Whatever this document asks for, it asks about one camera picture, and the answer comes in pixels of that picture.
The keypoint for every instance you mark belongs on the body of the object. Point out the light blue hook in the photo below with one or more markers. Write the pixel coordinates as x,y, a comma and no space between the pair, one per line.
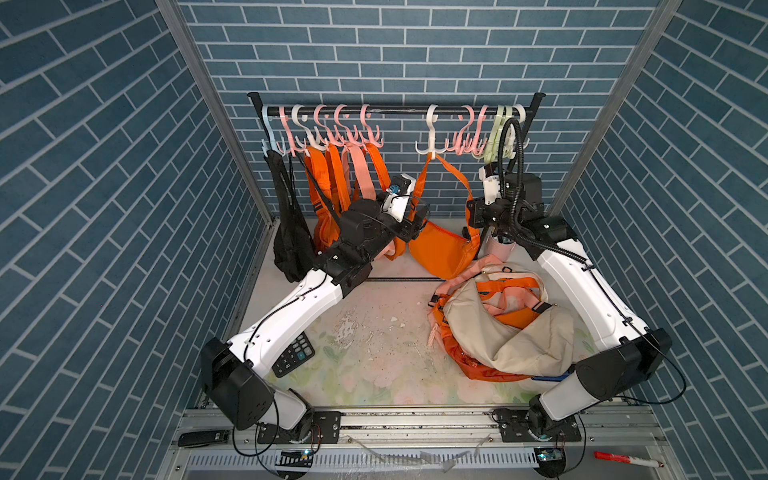
269,143

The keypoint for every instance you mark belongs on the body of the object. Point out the blue card device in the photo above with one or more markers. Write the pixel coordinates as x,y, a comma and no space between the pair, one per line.
552,379

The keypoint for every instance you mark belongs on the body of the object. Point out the black clothes rack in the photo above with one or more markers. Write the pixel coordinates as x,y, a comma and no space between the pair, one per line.
300,127

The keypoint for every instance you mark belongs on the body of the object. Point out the black bag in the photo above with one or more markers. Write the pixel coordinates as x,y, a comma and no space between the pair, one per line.
293,246

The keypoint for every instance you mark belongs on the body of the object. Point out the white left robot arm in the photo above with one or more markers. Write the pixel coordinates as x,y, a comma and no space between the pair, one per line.
233,372

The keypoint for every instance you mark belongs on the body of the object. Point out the green hook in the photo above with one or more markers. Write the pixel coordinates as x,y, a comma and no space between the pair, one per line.
492,135
508,140

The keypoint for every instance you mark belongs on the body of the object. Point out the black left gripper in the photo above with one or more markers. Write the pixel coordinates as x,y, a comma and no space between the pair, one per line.
408,230

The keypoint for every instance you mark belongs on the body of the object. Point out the orange bag left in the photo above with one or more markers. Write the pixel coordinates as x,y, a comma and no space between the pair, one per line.
329,193

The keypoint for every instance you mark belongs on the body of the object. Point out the white hook right end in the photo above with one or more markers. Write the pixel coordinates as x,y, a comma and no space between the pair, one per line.
521,123

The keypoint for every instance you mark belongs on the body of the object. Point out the pink metal pen bucket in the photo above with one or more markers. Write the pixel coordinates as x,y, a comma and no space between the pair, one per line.
500,250

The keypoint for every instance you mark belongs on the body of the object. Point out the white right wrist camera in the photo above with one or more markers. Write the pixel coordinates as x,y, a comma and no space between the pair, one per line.
491,183

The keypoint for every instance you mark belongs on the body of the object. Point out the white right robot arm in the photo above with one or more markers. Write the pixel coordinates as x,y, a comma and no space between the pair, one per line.
628,350

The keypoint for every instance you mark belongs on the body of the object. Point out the red white marker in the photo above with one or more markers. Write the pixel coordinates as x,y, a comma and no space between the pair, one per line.
630,460

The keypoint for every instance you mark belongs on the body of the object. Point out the black remote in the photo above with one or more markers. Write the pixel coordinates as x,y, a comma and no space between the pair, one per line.
203,438

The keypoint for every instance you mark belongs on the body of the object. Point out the black calculator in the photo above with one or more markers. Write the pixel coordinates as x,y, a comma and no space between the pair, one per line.
295,355

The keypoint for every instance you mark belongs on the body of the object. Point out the beige bag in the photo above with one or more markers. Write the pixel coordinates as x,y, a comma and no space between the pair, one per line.
503,319

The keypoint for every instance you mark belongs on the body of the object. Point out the white hook middle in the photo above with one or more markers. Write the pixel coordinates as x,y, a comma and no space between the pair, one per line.
431,118

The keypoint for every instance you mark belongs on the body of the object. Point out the pink hook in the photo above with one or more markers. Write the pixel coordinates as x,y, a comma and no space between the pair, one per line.
477,145
457,143

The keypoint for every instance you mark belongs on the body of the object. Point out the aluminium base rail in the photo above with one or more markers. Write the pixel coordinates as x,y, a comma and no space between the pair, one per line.
459,442

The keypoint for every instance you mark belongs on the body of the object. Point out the light pink strap bag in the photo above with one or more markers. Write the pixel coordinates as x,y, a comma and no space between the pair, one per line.
368,180

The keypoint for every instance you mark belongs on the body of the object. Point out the bright orange crescent bag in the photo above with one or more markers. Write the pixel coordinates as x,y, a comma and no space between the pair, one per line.
504,285

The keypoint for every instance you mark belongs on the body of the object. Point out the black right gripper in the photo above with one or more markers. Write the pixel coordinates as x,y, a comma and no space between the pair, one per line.
475,209

